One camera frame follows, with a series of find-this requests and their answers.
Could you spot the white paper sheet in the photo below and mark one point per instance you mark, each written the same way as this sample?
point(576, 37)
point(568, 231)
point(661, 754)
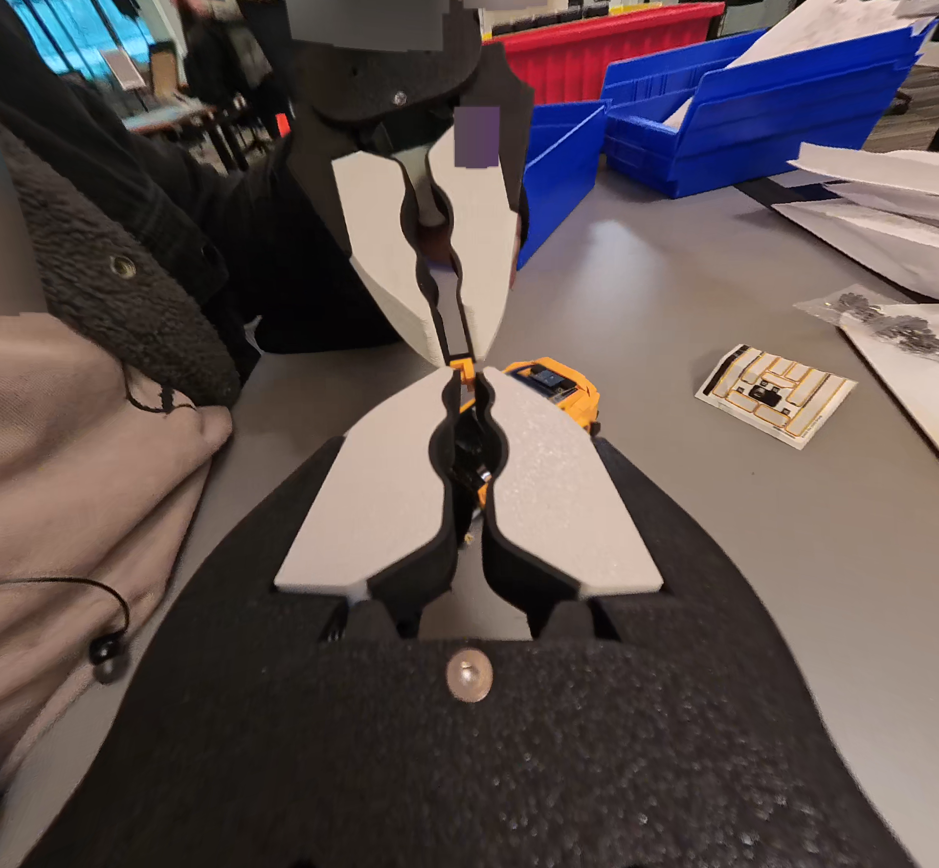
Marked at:
point(821, 24)

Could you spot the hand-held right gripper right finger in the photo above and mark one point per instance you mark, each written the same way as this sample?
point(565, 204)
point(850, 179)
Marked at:
point(565, 501)

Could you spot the clear plastic bag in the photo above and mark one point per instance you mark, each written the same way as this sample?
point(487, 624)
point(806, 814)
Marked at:
point(873, 314)

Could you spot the person's left hand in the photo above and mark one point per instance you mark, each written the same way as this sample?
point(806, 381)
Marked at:
point(522, 241)

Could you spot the white paper booklet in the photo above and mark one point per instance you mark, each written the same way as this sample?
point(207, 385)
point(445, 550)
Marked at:
point(873, 222)

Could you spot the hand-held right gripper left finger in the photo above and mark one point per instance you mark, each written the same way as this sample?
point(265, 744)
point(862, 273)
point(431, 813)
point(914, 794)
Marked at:
point(374, 501)

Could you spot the red plastic bin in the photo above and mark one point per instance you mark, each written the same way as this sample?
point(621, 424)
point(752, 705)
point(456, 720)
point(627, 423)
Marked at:
point(587, 61)

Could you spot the orange black lego car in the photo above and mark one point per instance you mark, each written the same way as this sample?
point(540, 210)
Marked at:
point(557, 391)

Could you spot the blue plastic bin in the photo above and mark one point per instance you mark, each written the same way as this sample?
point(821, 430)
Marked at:
point(770, 120)
point(557, 171)

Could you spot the lego sticker sheet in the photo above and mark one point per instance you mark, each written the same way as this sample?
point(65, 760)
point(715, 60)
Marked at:
point(770, 398)

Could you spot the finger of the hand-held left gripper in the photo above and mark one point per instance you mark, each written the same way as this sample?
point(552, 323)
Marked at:
point(484, 237)
point(381, 237)

